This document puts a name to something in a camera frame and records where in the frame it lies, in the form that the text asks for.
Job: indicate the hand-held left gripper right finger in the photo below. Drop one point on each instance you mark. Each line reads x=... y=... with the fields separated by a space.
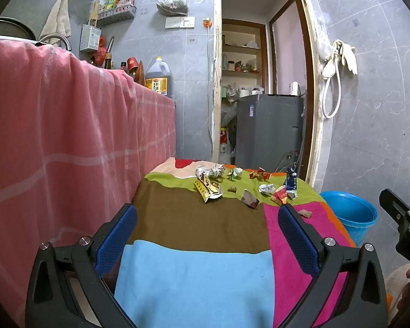
x=297 y=242

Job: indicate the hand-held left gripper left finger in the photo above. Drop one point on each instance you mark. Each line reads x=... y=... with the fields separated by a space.
x=118 y=242

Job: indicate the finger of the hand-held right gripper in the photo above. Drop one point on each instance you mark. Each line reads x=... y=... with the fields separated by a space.
x=394 y=205

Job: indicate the blue plastic bucket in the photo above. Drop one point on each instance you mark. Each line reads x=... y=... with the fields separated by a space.
x=355 y=218

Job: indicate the blue white packet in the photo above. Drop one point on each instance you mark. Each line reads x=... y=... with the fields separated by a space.
x=290 y=184

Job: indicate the white printed ribbon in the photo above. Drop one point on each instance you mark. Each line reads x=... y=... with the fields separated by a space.
x=211 y=171

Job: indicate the person's right hand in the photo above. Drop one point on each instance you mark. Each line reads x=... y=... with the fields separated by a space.
x=407 y=293

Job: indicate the small pink brown scrap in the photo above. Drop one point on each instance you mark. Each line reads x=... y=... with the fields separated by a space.
x=304 y=213

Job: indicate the red orange packet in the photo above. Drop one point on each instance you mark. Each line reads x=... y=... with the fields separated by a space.
x=279 y=195

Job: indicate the crumpled white paper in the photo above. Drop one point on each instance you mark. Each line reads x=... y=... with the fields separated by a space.
x=266 y=189

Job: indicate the brown white carton piece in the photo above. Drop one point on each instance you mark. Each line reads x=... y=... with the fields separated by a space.
x=250 y=199

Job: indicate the red paper wrapper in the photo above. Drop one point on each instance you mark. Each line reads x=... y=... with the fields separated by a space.
x=259 y=175

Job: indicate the multicoloured blanket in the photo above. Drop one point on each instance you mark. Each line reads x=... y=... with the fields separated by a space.
x=191 y=280

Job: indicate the green candy wrapper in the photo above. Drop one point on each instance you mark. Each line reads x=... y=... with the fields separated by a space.
x=235 y=174

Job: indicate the yellow snack packet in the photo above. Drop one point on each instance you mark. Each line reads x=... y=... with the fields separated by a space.
x=207 y=189

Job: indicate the grey washing machine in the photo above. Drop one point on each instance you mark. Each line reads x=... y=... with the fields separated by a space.
x=266 y=129

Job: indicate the white sack with red print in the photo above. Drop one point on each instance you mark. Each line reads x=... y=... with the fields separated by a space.
x=224 y=147

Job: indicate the pink checked cloth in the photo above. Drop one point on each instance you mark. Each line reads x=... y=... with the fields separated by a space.
x=54 y=126

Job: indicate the clear plastic bags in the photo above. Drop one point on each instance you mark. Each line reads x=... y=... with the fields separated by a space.
x=229 y=109

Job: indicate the white rubber gloves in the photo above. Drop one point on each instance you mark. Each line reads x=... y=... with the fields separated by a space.
x=346 y=54

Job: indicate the large cooking oil bottle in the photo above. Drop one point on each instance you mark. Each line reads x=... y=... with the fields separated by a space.
x=159 y=75

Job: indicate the red can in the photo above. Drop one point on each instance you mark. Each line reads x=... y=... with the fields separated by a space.
x=133 y=64

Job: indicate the red plastic bag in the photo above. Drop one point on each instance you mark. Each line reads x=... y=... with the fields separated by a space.
x=101 y=53

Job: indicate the wooden shelf unit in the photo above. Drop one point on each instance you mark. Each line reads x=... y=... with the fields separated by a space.
x=241 y=51

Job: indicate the white utensil holder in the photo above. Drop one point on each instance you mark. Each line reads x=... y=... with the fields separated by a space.
x=90 y=37

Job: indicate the metal faucet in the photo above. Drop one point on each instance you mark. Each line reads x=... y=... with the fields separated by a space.
x=56 y=37

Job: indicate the beige towel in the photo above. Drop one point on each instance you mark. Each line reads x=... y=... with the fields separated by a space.
x=56 y=18

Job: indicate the dark pan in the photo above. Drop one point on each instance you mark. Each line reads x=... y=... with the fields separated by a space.
x=15 y=29

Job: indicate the brown door frame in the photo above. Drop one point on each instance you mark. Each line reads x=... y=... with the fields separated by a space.
x=311 y=75

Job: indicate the white wall switch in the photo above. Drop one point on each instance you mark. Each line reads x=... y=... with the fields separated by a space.
x=172 y=22

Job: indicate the wall rack with packets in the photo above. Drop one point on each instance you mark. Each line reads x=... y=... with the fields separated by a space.
x=118 y=12

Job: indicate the white wall socket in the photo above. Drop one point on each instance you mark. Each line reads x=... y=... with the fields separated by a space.
x=187 y=22

